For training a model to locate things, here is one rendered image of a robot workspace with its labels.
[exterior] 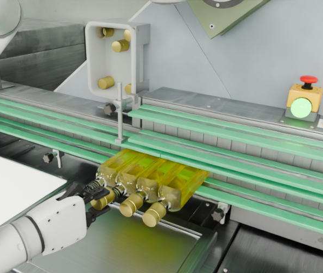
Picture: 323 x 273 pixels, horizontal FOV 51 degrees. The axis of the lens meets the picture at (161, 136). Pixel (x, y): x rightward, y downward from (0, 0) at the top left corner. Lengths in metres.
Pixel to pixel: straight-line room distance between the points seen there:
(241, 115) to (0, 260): 0.60
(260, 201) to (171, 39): 0.51
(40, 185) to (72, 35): 1.09
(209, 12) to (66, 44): 1.21
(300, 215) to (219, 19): 0.50
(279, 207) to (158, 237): 0.30
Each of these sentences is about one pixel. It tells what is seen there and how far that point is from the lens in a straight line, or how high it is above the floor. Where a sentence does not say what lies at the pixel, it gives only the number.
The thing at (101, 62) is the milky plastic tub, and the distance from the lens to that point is 1.13.
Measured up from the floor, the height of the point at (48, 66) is 0.39.
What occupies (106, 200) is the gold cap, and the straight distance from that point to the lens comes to 0.76.
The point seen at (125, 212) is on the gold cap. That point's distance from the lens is 0.75.
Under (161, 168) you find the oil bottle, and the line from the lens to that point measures 0.84.
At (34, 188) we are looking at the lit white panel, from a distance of 1.09.
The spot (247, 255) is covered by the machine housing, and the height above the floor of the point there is 0.98.
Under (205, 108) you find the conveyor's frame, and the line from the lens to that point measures 0.89.
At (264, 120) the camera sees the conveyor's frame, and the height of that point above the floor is 0.87.
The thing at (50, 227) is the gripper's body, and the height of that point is 1.31.
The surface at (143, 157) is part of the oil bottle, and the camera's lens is 0.90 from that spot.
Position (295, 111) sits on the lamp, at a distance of 0.85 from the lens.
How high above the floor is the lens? 1.66
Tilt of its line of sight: 54 degrees down
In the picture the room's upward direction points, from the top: 126 degrees counter-clockwise
